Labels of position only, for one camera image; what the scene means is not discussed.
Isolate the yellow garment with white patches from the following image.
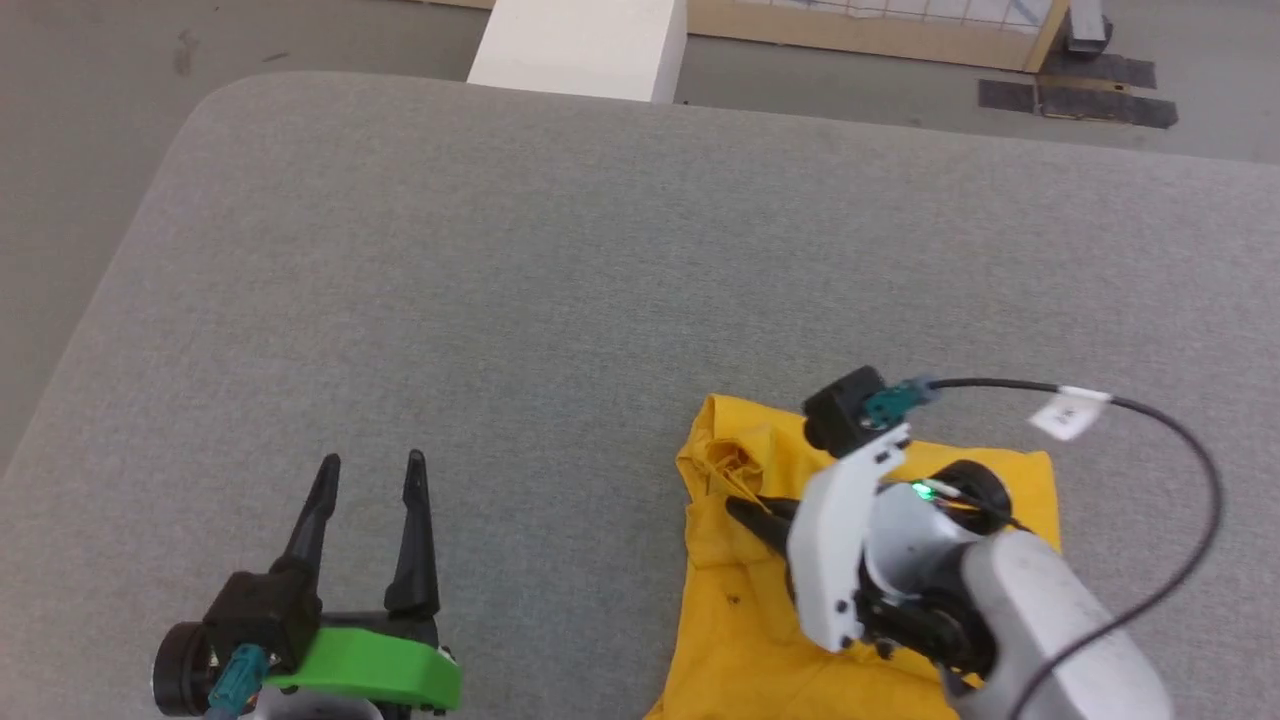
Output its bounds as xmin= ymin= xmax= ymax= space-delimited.
xmin=645 ymin=393 xmax=1063 ymax=720

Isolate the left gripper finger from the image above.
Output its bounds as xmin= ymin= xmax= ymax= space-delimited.
xmin=270 ymin=453 xmax=343 ymax=593
xmin=384 ymin=449 xmax=442 ymax=616

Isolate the grey metal post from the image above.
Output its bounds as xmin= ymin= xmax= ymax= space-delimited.
xmin=1062 ymin=0 xmax=1113 ymax=56

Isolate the small black floor mat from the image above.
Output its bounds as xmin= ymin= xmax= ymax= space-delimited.
xmin=978 ymin=78 xmax=1041 ymax=113

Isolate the white rectangular block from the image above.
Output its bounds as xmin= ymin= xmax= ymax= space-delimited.
xmin=466 ymin=0 xmax=689 ymax=105

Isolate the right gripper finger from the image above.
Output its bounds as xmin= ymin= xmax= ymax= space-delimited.
xmin=724 ymin=496 xmax=802 ymax=557

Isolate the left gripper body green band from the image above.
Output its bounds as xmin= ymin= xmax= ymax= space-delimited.
xmin=153 ymin=610 xmax=463 ymax=717

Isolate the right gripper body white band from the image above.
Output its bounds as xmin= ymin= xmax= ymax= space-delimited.
xmin=787 ymin=425 xmax=1013 ymax=691

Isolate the large black floor mat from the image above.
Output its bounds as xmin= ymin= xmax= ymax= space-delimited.
xmin=1035 ymin=50 xmax=1179 ymax=129

